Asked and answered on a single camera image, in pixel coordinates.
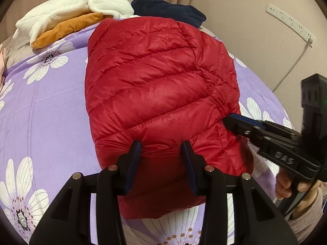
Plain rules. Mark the person's right forearm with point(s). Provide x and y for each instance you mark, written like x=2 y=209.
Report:
x=309 y=224

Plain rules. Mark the white fleece garment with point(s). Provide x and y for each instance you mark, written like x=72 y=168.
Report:
x=63 y=7

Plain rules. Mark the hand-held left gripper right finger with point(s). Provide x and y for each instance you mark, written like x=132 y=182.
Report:
x=187 y=163

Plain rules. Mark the pink garment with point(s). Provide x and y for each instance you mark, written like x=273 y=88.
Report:
x=2 y=61

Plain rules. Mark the white power strip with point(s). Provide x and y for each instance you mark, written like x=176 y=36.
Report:
x=288 y=20

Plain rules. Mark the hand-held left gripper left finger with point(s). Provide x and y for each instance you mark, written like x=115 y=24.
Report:
x=134 y=163

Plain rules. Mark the purple floral bedsheet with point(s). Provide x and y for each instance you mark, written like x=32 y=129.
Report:
x=51 y=120

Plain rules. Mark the grey under sheet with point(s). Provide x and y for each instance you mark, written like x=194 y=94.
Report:
x=15 y=51

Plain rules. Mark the orange garment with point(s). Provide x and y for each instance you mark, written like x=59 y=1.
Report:
x=66 y=26

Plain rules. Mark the red down jacket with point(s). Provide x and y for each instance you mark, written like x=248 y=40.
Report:
x=153 y=86

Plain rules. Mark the navy fleece garment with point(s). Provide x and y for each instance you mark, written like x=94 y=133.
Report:
x=166 y=9

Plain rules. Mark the person's right hand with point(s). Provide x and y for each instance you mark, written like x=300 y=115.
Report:
x=283 y=186

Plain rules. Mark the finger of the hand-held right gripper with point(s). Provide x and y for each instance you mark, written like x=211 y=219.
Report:
x=251 y=122
x=235 y=126

